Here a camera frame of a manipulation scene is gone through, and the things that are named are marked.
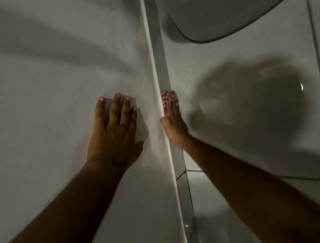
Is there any white door panel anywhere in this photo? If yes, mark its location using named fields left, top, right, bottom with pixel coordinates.
left=0, top=0, right=188, bottom=243

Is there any person's left forearm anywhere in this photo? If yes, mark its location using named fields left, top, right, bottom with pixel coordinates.
left=9, top=158, right=127, bottom=243

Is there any person's right forearm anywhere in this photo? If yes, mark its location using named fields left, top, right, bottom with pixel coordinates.
left=183, top=135, right=320, bottom=243

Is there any person's right hand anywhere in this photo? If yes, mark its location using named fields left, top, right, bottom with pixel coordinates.
left=160, top=99, right=192, bottom=149

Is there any person's left hand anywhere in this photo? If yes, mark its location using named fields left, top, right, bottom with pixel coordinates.
left=86, top=93, right=145, bottom=171

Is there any red white checkered cloth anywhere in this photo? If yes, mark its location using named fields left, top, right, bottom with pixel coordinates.
left=160, top=90, right=179, bottom=116

